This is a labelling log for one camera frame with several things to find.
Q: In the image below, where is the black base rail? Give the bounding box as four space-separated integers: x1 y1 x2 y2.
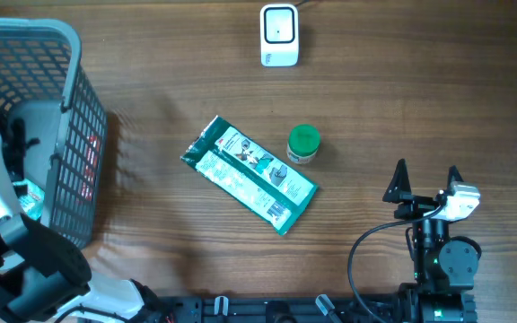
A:
161 294 416 323

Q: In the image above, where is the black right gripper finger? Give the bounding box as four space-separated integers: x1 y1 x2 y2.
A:
447 165 464 191
382 159 412 203

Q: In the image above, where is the white barcode scanner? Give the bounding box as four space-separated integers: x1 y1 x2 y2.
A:
259 4 300 67

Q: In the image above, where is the black right camera cable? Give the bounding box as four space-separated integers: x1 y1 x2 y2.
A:
346 204 448 323

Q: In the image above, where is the green white wipes packet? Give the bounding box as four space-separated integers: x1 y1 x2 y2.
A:
181 116 318 236

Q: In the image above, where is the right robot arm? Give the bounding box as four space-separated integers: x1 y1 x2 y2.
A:
382 159 482 322

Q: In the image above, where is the green lid jar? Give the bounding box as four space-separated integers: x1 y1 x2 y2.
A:
286 124 321 164

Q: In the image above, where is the red tissue pack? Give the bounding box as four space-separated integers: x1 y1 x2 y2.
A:
81 135 101 201

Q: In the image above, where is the grey plastic laundry basket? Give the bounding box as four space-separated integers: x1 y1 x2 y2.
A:
0 18 108 249

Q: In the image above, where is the mint toilet wipes pack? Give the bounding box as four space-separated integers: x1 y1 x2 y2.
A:
13 179 45 221

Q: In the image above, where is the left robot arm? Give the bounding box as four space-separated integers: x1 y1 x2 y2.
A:
0 108 171 322

